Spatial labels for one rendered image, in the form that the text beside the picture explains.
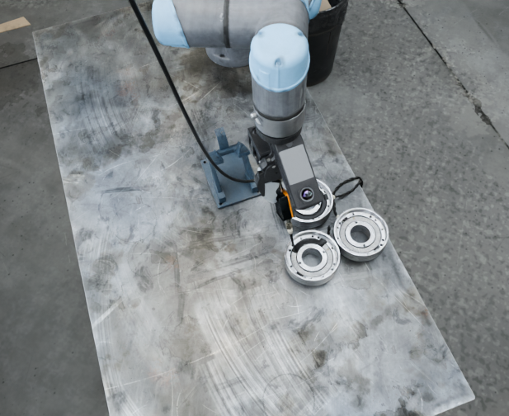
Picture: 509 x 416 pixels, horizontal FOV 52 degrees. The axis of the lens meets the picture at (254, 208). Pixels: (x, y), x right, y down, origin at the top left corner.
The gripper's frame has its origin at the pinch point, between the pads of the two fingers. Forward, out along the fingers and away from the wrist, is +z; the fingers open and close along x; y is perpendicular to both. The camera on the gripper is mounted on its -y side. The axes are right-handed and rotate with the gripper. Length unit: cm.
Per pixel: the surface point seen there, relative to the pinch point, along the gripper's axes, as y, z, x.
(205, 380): -22.7, 12.8, 23.4
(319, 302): -16.6, 12.8, -1.1
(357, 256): -11.9, 9.1, -10.7
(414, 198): 32, 93, -68
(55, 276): 50, 93, 68
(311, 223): -2.2, 9.4, -5.4
